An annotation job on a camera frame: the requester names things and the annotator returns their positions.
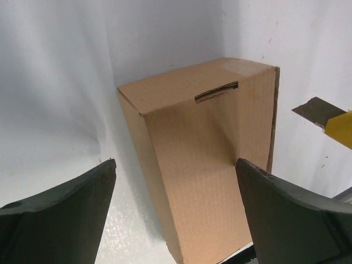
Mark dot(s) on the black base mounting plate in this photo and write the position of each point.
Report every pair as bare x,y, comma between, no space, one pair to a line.
247,253

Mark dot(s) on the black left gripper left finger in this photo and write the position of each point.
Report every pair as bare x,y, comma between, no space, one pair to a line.
63,224

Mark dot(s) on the brown cardboard express box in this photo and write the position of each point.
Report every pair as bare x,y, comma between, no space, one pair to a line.
189,126

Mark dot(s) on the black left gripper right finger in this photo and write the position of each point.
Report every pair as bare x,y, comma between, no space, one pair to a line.
289,224

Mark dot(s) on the yellow utility knife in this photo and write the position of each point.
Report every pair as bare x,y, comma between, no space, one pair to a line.
335,122

